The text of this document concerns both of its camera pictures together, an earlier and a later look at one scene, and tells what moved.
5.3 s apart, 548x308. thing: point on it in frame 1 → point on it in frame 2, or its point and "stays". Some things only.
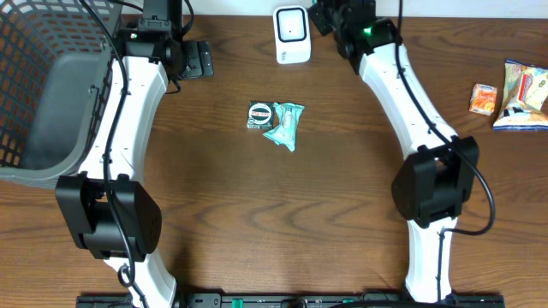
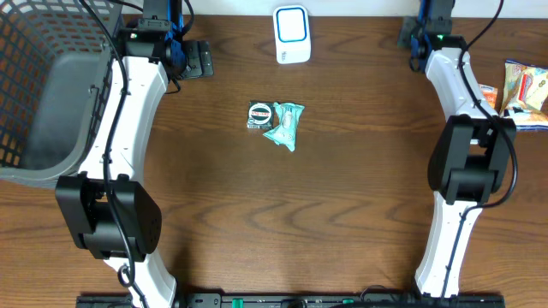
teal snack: (285, 133) stays
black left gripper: (199, 58) stays
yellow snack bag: (524, 105) stays
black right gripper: (315, 15) → (404, 33)
